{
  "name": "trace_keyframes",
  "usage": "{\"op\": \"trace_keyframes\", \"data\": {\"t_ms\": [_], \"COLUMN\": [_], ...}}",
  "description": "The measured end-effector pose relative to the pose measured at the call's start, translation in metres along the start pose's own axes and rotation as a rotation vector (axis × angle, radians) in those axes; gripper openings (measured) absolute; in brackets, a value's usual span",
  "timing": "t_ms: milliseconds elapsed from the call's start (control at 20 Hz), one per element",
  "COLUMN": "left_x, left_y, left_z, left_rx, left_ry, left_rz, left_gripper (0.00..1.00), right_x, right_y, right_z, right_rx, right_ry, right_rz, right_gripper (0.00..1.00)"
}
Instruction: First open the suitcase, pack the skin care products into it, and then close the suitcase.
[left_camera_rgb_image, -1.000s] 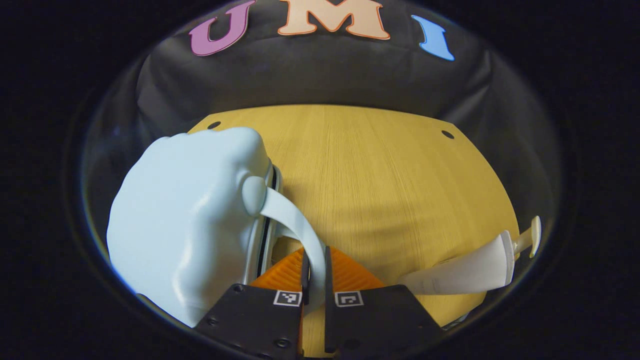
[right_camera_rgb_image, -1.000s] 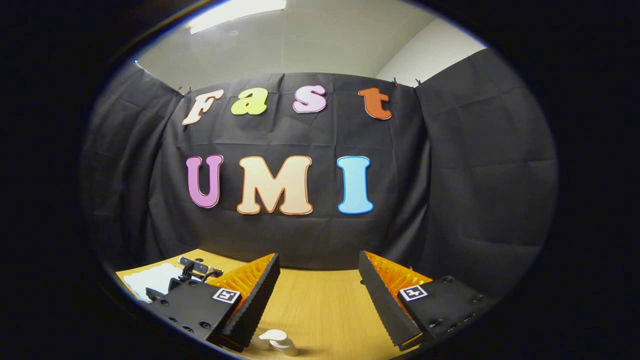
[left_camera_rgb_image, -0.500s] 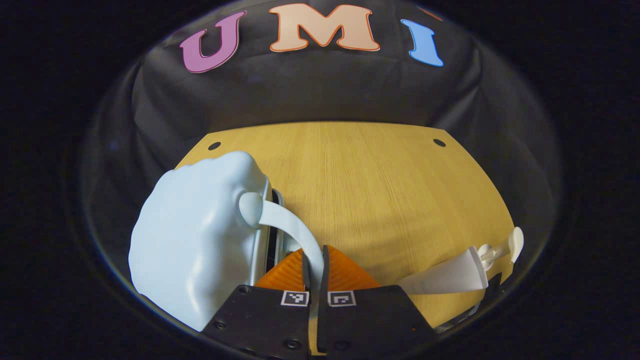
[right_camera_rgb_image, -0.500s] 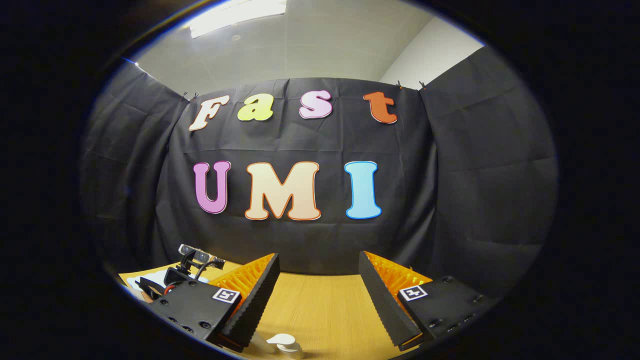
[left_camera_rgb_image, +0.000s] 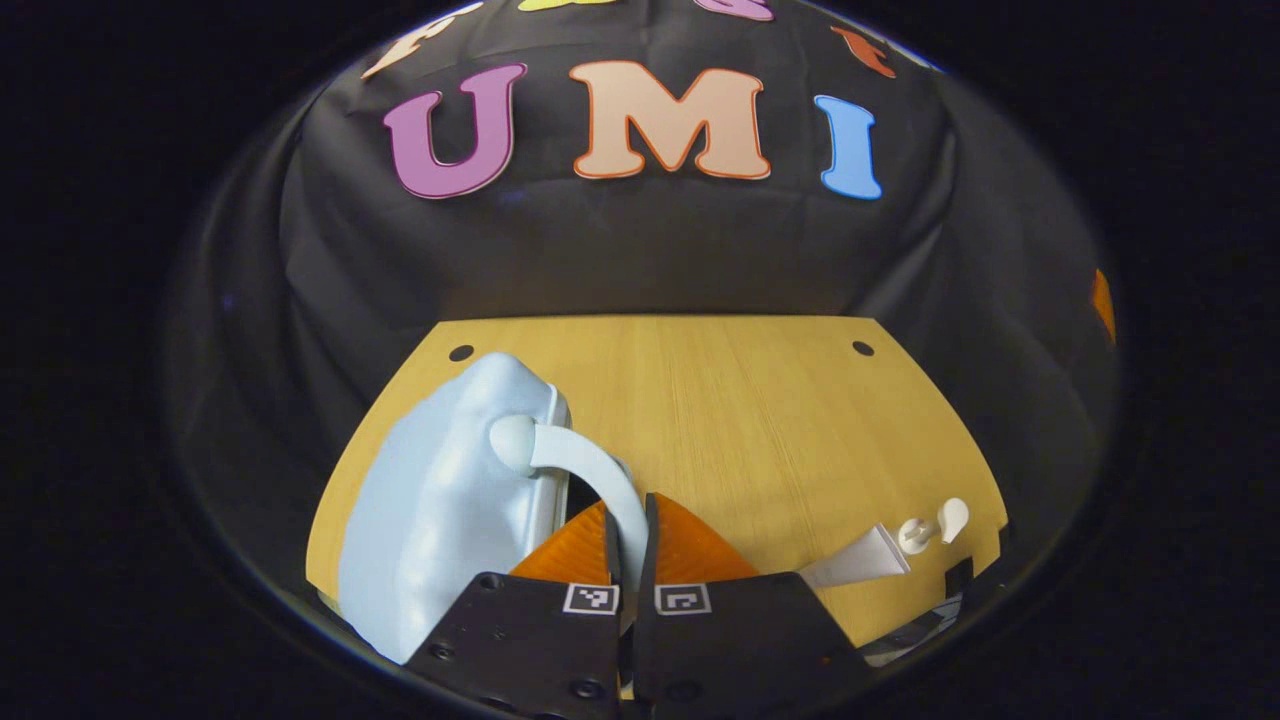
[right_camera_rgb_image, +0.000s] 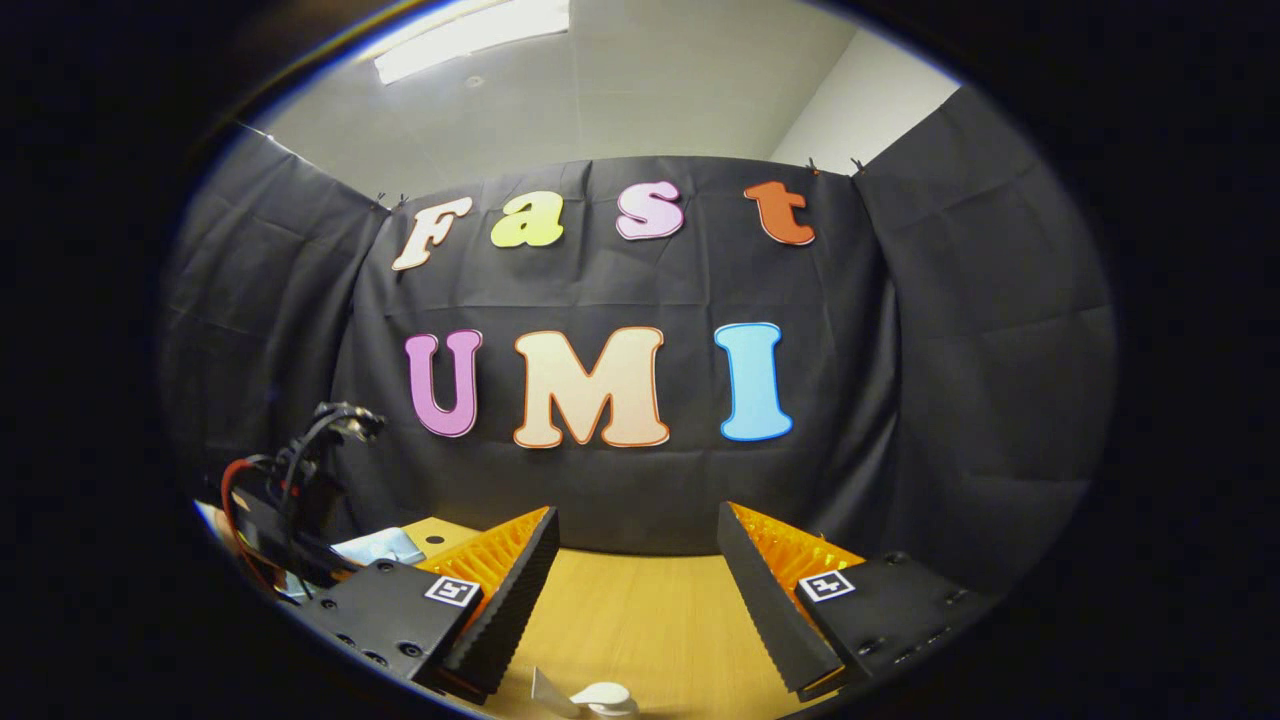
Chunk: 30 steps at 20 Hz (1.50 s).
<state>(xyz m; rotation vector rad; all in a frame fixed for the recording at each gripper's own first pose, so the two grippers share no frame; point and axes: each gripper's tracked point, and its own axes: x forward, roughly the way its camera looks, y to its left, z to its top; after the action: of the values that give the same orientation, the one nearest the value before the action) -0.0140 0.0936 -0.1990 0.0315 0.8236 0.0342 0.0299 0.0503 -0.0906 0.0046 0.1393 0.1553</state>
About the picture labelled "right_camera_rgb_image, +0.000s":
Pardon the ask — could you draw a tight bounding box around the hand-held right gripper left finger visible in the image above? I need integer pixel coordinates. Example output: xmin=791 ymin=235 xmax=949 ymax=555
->
xmin=300 ymin=505 xmax=561 ymax=706

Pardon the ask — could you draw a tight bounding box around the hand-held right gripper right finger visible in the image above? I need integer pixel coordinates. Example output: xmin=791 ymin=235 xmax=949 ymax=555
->
xmin=716 ymin=500 xmax=1001 ymax=703

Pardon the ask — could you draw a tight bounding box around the light blue suitcase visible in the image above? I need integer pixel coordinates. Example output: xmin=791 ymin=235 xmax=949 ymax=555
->
xmin=330 ymin=527 xmax=428 ymax=568

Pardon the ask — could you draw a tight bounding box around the white pump bottle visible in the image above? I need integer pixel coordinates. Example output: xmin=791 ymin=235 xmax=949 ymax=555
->
xmin=568 ymin=681 xmax=641 ymax=720

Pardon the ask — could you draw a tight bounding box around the black backdrop cloth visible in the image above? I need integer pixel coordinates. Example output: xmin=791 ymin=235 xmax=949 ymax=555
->
xmin=160 ymin=85 xmax=1119 ymax=601

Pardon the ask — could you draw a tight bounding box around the ceiling light panel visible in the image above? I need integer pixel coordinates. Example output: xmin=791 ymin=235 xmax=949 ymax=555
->
xmin=374 ymin=0 xmax=572 ymax=87

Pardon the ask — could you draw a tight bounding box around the red cable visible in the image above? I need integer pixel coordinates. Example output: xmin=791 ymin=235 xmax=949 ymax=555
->
xmin=219 ymin=457 xmax=293 ymax=593

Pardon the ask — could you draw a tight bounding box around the black cable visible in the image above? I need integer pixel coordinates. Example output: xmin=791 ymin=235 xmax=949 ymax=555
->
xmin=278 ymin=402 xmax=387 ymax=526

